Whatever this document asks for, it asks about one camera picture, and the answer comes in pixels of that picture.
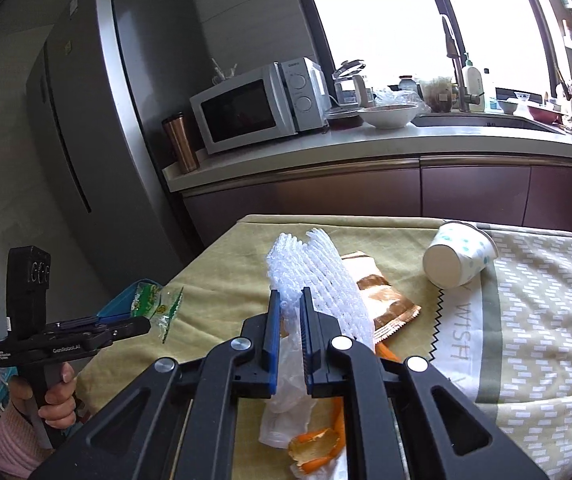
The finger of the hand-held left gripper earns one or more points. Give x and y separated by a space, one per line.
112 315
131 328

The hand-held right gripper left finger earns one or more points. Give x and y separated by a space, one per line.
274 345

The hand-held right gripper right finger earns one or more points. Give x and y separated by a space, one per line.
308 345

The blue trash bin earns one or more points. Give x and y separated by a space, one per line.
118 301

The green clear snack wrapper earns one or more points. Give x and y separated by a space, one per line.
158 305

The white foam fruit net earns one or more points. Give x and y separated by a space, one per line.
316 270

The person's left forearm pink sleeve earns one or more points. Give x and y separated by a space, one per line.
3 440

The person's left hand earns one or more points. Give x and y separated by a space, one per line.
59 400

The translucent white plastic bag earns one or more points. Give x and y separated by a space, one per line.
286 400

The small orange peel strip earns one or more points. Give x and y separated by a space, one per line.
387 352

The brown snack wrapper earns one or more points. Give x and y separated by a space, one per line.
386 310

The yellow tablecloth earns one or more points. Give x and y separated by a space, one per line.
216 280

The large orange peel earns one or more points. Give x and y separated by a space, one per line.
316 447

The purple kitchen counter cabinet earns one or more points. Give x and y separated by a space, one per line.
366 190

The dotted white paper cup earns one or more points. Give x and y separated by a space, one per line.
461 255

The silver refrigerator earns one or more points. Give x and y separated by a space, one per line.
116 135

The copper travel tumbler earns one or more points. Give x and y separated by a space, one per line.
181 145

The dark red lidded bowl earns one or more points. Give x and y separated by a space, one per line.
344 118

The grey white patterned cloth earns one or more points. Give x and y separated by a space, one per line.
541 310

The white microwave oven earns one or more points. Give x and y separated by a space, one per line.
246 110

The white ceramic bowl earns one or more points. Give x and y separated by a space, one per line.
387 116

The glass electric kettle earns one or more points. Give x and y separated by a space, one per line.
349 90

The clear plastic bag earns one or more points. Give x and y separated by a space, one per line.
398 96

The small white plastic object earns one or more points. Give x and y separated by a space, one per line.
223 74

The small glass jar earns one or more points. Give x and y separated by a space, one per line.
407 83

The glass jar dark contents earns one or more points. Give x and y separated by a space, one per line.
438 95

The steel kitchen sink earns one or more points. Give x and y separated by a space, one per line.
486 122

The white soap bottle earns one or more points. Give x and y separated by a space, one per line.
473 87

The steel kitchen faucet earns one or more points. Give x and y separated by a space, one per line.
461 60

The kitchen window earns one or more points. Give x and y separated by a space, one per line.
391 25

